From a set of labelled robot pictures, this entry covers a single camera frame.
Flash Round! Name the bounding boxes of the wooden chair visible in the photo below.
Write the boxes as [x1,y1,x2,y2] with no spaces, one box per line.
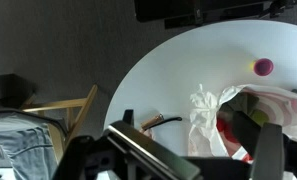
[21,83,99,164]

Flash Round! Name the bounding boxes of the white red plastic bag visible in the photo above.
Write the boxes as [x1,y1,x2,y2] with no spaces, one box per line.
[187,83,297,162]

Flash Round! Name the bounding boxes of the blue denim jeans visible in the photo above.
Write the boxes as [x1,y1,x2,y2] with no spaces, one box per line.
[0,113,59,180]

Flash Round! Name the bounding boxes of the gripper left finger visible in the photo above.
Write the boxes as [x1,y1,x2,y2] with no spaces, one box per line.
[102,120,203,180]

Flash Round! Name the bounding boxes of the black floor box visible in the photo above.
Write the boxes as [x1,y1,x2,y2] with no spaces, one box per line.
[0,73,36,111]

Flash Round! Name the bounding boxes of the peach t-shirt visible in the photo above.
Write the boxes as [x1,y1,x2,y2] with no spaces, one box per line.
[142,128,156,140]

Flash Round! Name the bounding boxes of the yellow container magenta lid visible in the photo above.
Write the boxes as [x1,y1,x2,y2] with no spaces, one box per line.
[248,57,275,77]

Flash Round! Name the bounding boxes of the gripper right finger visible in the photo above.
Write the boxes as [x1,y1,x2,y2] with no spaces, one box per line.
[250,122,286,180]

